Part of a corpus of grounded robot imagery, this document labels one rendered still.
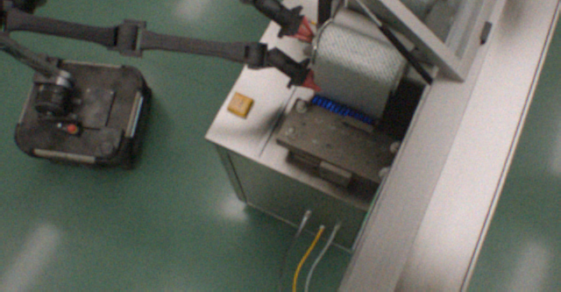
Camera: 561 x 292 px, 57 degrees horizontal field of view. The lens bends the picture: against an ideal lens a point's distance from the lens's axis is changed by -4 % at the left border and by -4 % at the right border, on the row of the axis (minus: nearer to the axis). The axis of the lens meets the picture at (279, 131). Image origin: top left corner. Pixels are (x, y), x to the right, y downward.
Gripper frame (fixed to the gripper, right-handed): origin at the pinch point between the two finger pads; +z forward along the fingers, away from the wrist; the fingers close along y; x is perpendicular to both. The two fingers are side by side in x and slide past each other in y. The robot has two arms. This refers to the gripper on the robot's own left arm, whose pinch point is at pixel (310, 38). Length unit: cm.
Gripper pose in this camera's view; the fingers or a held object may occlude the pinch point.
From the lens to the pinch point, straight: 163.5
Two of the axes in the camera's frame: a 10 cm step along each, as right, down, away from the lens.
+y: -3.9, 8.8, -2.7
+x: 5.3, -0.3, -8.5
